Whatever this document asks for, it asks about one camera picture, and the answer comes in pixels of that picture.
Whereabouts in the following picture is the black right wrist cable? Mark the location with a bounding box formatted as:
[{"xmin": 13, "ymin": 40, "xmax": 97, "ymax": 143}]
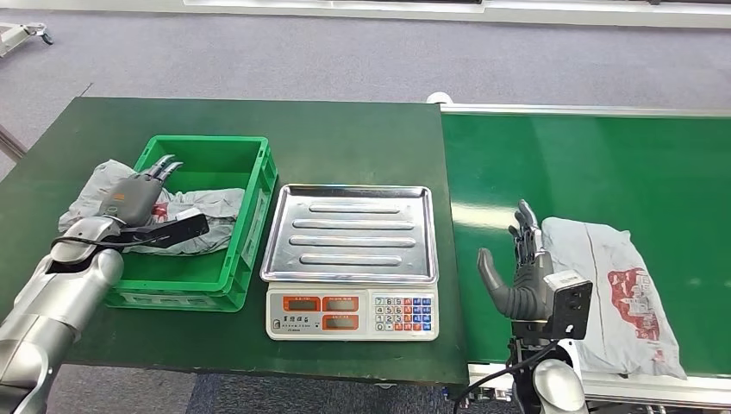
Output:
[{"xmin": 453, "ymin": 340, "xmax": 558, "ymax": 414}]

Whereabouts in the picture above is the steel weighing tray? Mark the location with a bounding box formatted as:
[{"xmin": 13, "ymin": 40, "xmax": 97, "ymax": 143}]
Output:
[{"xmin": 259, "ymin": 184, "xmax": 440, "ymax": 285}]

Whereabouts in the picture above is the grey metal bar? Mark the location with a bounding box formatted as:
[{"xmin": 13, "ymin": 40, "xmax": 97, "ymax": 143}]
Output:
[{"xmin": 0, "ymin": 124, "xmax": 28, "ymax": 163}]

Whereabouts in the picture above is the grey mailer package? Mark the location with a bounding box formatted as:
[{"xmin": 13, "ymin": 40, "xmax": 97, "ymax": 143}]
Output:
[
  {"xmin": 539, "ymin": 216, "xmax": 688, "ymax": 381},
  {"xmin": 58, "ymin": 159, "xmax": 247, "ymax": 256}
]

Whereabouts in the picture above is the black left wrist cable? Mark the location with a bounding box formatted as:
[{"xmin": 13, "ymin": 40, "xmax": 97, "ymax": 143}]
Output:
[{"xmin": 50, "ymin": 233, "xmax": 172, "ymax": 254}]

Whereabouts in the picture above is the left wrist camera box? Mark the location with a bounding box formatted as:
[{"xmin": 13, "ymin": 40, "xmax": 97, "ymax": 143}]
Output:
[{"xmin": 120, "ymin": 208, "xmax": 210, "ymax": 249}]

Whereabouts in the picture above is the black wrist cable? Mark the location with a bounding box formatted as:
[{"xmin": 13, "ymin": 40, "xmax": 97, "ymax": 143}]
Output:
[
  {"xmin": 50, "ymin": 233, "xmax": 172, "ymax": 254},
  {"xmin": 453, "ymin": 340, "xmax": 558, "ymax": 414}
]

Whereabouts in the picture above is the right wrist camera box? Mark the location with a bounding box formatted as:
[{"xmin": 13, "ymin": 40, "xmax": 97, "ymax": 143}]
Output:
[{"xmin": 542, "ymin": 270, "xmax": 594, "ymax": 341}]

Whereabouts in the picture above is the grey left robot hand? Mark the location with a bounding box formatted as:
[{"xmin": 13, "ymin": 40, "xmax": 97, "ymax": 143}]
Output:
[{"xmin": 97, "ymin": 154, "xmax": 185, "ymax": 228}]

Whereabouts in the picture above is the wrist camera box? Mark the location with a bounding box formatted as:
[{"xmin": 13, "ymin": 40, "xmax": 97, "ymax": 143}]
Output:
[
  {"xmin": 120, "ymin": 208, "xmax": 210, "ymax": 249},
  {"xmin": 542, "ymin": 270, "xmax": 594, "ymax": 341}
]

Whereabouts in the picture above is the flat grey mailer package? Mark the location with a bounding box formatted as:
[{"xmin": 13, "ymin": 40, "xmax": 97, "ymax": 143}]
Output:
[{"xmin": 539, "ymin": 216, "xmax": 688, "ymax": 381}]

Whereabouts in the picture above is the green plastic crate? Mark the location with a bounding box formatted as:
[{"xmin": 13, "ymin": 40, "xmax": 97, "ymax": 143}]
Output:
[{"xmin": 105, "ymin": 135, "xmax": 279, "ymax": 314}]

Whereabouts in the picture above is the green conveyor belt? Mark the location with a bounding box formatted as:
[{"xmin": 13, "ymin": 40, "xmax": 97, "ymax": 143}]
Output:
[{"xmin": 440, "ymin": 103, "xmax": 731, "ymax": 408}]

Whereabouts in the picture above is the white electronic scale base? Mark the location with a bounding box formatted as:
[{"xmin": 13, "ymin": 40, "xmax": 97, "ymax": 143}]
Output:
[{"xmin": 266, "ymin": 281, "xmax": 440, "ymax": 342}]

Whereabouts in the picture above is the white cart frame with caster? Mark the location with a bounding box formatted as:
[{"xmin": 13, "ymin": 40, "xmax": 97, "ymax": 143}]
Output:
[{"xmin": 0, "ymin": 22, "xmax": 54, "ymax": 59}]

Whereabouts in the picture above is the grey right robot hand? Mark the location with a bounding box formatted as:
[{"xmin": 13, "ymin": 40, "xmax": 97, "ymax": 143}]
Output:
[{"xmin": 477, "ymin": 199, "xmax": 555, "ymax": 321}]

